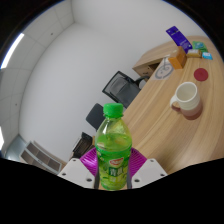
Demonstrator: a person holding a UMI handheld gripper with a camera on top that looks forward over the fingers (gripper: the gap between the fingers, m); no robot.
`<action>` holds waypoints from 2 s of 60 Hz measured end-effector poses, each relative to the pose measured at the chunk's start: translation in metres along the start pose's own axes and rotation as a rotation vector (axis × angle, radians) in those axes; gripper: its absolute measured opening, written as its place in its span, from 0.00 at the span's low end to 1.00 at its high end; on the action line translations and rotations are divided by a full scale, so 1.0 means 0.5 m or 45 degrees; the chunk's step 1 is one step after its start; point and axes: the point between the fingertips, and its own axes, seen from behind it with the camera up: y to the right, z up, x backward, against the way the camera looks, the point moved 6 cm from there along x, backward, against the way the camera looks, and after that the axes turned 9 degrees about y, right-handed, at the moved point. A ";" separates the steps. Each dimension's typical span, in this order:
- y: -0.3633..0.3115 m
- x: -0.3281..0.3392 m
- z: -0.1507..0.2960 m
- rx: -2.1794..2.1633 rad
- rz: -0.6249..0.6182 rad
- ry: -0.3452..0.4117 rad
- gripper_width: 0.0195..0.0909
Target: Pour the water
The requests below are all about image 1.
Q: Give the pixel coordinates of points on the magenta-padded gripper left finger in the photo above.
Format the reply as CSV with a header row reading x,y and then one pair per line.
x,y
78,170

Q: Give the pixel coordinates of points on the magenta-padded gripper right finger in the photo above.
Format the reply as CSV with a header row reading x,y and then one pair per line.
x,y
146,170

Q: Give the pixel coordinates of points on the green drink bottle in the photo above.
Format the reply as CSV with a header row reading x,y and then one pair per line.
x,y
113,143

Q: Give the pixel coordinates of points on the black printed carton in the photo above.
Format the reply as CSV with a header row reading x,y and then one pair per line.
x,y
81,145

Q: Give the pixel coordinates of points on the wooden shelf cabinet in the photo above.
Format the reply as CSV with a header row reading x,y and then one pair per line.
x,y
40,158

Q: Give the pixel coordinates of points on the black office chair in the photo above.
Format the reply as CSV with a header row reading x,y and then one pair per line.
x,y
95,116

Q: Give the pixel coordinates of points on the white and pink mug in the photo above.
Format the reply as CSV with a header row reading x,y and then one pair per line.
x,y
186,98

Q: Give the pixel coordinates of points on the ceiling light panel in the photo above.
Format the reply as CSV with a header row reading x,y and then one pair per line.
x,y
1,138
11,51

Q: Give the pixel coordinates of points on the grey mesh office chair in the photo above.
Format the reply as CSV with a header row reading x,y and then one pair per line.
x,y
121,88

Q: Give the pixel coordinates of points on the round glass dish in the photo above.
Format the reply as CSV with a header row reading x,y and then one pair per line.
x,y
163,70

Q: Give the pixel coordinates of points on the flat round red coaster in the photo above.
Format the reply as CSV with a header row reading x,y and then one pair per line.
x,y
201,74

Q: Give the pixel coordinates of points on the orange wooden box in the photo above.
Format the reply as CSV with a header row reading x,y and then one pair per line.
x,y
177,58

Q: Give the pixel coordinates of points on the small beige box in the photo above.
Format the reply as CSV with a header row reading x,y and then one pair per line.
x,y
194,53

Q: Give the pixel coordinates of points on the small blue box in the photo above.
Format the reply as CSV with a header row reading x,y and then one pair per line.
x,y
207,55

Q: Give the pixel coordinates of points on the small green box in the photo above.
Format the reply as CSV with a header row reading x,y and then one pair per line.
x,y
200,46

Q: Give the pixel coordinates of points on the purple stand-up card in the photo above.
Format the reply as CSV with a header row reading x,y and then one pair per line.
x,y
179,38

